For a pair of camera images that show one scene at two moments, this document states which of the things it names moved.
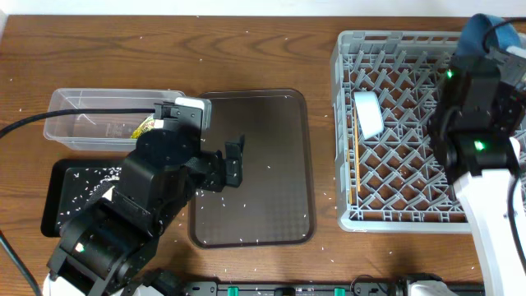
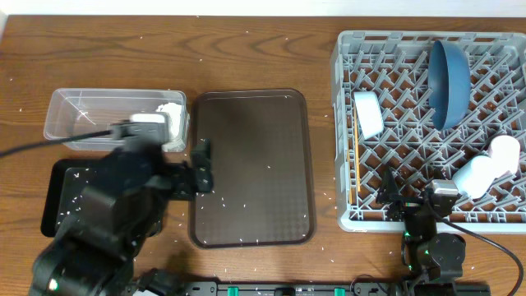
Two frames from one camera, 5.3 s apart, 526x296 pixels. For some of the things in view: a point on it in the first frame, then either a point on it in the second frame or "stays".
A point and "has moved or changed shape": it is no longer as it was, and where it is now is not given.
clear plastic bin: x=101 y=131 stays
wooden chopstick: x=357 y=150 stays
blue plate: x=483 y=33 has moved or changed shape
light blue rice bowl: x=370 y=113 stays
